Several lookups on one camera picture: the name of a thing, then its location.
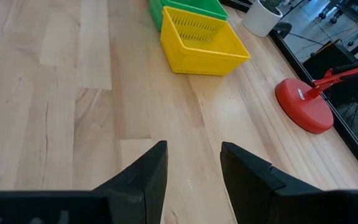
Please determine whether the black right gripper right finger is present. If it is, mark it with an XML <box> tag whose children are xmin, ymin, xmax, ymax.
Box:
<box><xmin>220</xmin><ymin>141</ymin><xmax>324</xmax><ymax>224</ymax></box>

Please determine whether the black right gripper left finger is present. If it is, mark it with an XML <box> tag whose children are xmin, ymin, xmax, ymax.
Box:
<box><xmin>92</xmin><ymin>139</ymin><xmax>168</xmax><ymax>224</ymax></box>

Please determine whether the yellow plastic basket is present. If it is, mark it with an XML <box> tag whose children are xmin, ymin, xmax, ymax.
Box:
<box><xmin>159</xmin><ymin>6</ymin><xmax>252</xmax><ymax>77</ymax></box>

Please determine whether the black box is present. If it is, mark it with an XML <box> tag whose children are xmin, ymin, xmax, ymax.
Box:
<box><xmin>302</xmin><ymin>38</ymin><xmax>358</xmax><ymax>81</ymax></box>

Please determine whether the white round plant pot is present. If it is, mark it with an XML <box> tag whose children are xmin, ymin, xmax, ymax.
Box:
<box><xmin>241</xmin><ymin>0</ymin><xmax>284</xmax><ymax>39</ymax></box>

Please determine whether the green snake plant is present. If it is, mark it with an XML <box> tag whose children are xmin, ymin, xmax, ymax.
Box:
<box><xmin>260</xmin><ymin>0</ymin><xmax>288</xmax><ymax>9</ymax></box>

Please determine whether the green plastic basket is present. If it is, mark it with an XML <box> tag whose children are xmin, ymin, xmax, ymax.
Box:
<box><xmin>148</xmin><ymin>0</ymin><xmax>230</xmax><ymax>32</ymax></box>

